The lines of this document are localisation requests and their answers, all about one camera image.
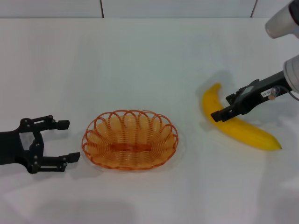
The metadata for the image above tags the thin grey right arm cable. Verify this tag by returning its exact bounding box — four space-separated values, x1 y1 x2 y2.
277 86 299 101

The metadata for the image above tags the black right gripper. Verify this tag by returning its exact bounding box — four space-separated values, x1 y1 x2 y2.
210 70 291 123

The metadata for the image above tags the orange wire basket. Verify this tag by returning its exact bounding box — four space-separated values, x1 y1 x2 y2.
81 109 179 172

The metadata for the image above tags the yellow banana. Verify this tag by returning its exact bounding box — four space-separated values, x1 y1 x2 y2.
201 83 283 151

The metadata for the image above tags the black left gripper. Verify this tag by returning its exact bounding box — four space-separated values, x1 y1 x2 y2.
0 114 81 175

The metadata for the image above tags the small silver connector plug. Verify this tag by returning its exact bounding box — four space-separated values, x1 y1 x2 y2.
268 86 280 100

